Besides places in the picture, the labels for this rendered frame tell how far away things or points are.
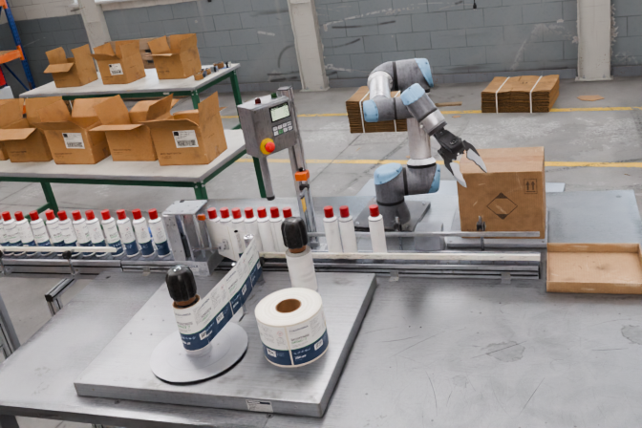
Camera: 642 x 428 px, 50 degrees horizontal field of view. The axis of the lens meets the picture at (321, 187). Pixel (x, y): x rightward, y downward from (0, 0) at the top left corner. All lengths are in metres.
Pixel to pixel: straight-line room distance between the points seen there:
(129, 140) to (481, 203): 2.56
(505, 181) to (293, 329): 0.99
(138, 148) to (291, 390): 2.75
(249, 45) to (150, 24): 1.51
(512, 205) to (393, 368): 0.83
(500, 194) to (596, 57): 5.13
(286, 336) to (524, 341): 0.70
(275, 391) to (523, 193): 1.14
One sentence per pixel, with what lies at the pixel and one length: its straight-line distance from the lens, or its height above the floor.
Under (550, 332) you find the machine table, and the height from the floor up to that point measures 0.83.
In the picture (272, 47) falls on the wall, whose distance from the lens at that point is 8.67.
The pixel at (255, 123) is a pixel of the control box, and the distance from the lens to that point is 2.43.
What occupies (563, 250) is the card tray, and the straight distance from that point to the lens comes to 2.57.
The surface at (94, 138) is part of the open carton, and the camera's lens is 4.62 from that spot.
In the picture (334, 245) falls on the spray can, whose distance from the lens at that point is 2.51.
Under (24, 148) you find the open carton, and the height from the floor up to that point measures 0.88.
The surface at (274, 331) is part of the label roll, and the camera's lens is 1.99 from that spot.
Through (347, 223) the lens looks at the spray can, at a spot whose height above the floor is 1.03.
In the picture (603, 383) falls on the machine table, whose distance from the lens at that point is 2.00.
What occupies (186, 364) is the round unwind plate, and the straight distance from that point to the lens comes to 2.16.
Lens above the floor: 2.10
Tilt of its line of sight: 22 degrees down
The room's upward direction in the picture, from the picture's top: 10 degrees counter-clockwise
